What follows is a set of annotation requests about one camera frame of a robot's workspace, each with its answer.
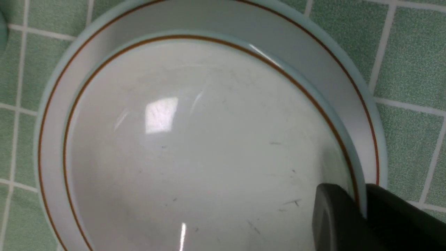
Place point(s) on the light blue plate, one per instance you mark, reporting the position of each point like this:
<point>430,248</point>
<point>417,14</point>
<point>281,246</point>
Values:
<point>276,27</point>

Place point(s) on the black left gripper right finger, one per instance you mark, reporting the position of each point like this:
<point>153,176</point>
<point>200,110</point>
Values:
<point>399,226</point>

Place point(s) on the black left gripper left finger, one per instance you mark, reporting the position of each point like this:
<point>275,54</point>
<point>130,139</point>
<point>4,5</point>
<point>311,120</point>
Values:
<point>338,224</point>

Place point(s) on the light blue bowl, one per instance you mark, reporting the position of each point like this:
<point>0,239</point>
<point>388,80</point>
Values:
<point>188,141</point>

